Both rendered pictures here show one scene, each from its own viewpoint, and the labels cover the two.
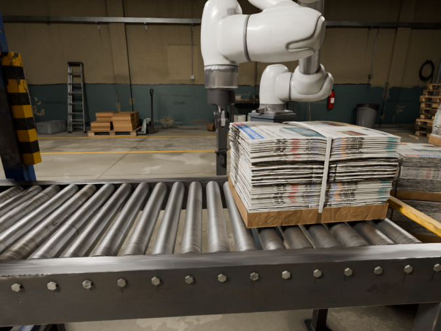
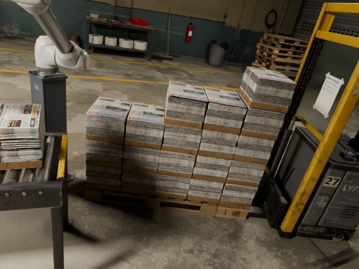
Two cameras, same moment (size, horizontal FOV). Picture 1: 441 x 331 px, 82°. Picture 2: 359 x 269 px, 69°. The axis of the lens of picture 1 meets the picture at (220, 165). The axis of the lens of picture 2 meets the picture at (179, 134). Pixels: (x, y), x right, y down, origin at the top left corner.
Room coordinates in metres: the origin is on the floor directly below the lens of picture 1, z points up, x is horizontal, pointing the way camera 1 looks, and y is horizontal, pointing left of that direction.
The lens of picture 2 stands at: (-0.59, -0.70, 1.65)
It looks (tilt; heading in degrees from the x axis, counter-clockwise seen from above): 26 degrees down; 341
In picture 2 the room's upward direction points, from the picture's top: 11 degrees clockwise
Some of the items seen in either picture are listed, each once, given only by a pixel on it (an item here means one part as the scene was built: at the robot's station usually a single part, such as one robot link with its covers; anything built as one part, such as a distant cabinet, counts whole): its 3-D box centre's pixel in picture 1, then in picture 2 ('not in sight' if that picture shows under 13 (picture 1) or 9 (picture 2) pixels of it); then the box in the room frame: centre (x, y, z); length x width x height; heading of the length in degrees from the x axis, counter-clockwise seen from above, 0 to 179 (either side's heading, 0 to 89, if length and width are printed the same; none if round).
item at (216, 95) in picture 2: not in sight; (223, 96); (1.21, -1.62, 1.06); 0.37 x 0.28 x 0.01; 168
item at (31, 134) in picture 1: (21, 111); not in sight; (1.08, 0.83, 1.05); 0.05 x 0.05 x 0.45; 4
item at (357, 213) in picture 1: (329, 192); (26, 149); (0.74, -0.34, 0.83); 0.29 x 0.16 x 0.04; 8
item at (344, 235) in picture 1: (319, 210); (20, 159); (0.72, -0.31, 0.77); 0.47 x 0.05 x 0.05; 4
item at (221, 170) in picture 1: (221, 163); not in sight; (0.71, 0.00, 0.93); 0.03 x 0.01 x 0.07; 94
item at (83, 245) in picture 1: (105, 217); not in sight; (0.68, 0.34, 0.77); 0.47 x 0.05 x 0.05; 4
